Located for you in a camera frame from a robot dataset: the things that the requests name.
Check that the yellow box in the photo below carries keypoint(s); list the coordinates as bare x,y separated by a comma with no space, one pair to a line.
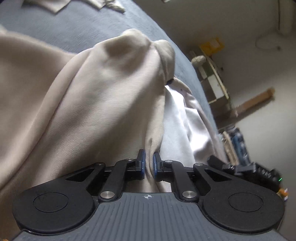
211,46

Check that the white sweatshirt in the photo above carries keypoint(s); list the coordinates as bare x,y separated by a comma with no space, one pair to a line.
57,4

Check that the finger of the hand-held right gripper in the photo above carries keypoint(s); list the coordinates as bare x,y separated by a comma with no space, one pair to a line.
216,161

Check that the beige zip jacket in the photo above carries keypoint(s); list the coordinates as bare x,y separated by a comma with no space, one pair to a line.
81,92

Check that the blue plaid shirt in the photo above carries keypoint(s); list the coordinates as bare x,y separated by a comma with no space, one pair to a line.
241,146

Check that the white air conditioner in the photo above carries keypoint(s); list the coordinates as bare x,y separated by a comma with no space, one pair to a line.
286,16

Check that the wooden desk with drawers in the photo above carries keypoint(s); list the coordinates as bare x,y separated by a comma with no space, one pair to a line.
217,85

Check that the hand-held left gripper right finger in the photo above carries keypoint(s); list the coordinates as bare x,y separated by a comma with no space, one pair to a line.
156,165

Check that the cream knit garment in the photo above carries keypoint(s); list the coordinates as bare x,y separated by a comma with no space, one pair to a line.
229,148

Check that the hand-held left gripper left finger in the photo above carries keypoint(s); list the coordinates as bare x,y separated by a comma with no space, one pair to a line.
142,162

